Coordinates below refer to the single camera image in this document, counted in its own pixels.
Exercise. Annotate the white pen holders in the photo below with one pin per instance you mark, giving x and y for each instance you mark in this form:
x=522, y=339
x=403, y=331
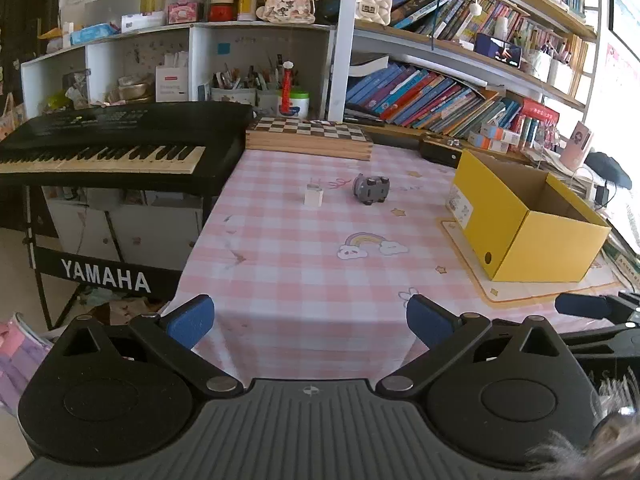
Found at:
x=547, y=67

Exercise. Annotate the yellow cardboard box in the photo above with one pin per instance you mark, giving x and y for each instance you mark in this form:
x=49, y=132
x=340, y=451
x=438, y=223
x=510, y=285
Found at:
x=545, y=245

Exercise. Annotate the row of books beside handbag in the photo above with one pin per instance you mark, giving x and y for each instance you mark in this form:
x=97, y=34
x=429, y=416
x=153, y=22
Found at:
x=450, y=7

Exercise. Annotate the black cap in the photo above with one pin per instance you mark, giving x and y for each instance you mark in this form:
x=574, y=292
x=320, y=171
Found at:
x=607, y=167

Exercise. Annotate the wooden bookshelf with white frame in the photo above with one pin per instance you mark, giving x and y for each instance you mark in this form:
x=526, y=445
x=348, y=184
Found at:
x=450, y=50

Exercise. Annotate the purple and pink bag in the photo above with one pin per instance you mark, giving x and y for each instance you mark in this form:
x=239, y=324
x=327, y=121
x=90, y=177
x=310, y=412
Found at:
x=20, y=360

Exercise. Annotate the white cabinet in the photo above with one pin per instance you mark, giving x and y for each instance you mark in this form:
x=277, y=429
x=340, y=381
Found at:
x=140, y=225

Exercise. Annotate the long row of leaning books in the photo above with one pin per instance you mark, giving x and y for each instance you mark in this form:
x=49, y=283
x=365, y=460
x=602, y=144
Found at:
x=430, y=100

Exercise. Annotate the dark wooden box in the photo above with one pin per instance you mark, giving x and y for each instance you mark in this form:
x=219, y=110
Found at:
x=440, y=150

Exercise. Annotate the phone with lit screen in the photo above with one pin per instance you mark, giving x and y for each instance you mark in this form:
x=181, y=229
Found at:
x=497, y=51

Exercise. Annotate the white jar with green lid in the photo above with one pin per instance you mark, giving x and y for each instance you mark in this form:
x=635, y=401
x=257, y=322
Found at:
x=299, y=105

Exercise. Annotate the yellow and white tumbler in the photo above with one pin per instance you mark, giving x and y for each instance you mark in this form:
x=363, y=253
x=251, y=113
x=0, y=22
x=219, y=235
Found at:
x=248, y=2

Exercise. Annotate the blue tissue pack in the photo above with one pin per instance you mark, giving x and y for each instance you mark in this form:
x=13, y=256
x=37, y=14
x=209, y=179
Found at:
x=95, y=34

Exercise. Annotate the black keyboard stand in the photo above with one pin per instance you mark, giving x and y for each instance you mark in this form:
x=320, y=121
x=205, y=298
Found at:
x=105, y=275

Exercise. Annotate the small white box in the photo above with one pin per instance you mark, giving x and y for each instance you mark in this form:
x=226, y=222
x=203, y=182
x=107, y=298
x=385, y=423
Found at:
x=313, y=197

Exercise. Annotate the black electronic keyboard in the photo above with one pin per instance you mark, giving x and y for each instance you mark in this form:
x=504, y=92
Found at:
x=125, y=130

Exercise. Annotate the grey toy car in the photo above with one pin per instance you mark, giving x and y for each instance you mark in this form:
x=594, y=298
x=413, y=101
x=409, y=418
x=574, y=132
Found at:
x=371, y=189

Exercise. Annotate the pink tin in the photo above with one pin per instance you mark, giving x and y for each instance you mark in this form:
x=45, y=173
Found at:
x=185, y=14

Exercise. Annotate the white cubby shelf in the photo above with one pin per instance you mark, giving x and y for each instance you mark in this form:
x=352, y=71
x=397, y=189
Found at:
x=140, y=45

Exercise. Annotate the wooden chessboard box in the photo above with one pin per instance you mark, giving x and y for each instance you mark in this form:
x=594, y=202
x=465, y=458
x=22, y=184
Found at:
x=310, y=135

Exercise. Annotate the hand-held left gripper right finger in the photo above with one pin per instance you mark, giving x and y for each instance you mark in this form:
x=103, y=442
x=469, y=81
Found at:
x=430, y=320

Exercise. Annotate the white box with red label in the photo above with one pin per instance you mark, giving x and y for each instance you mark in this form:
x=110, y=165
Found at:
x=171, y=85

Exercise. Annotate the cup of pens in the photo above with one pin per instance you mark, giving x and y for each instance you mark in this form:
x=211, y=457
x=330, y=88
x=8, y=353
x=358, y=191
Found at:
x=235, y=90

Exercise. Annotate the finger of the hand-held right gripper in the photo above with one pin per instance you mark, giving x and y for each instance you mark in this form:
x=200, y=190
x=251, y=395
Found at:
x=580, y=305

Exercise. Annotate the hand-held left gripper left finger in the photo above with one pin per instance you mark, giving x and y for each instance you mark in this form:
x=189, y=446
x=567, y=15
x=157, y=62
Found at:
x=192, y=321

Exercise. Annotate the orange and white small boxes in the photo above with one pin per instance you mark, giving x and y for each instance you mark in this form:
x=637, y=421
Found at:
x=495, y=137

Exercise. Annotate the pink checked tablecloth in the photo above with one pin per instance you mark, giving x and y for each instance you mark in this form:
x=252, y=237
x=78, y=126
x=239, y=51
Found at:
x=310, y=270

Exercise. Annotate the red and white tube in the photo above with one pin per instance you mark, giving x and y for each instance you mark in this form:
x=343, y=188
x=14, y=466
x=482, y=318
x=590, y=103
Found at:
x=288, y=90

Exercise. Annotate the red flat box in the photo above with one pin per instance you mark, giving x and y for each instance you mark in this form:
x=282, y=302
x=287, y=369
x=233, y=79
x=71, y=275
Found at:
x=540, y=109

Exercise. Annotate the red and white jar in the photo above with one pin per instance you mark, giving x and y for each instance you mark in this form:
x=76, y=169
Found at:
x=222, y=7

